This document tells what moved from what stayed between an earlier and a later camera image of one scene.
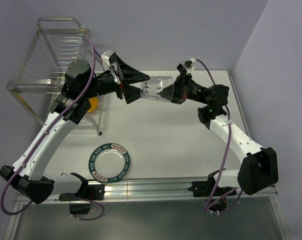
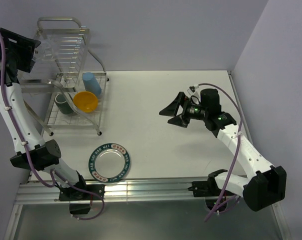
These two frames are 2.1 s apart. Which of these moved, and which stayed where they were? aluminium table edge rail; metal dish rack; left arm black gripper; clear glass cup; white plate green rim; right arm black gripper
Moved: clear glass cup; right arm black gripper; left arm black gripper
Stayed: metal dish rack; aluminium table edge rail; white plate green rim
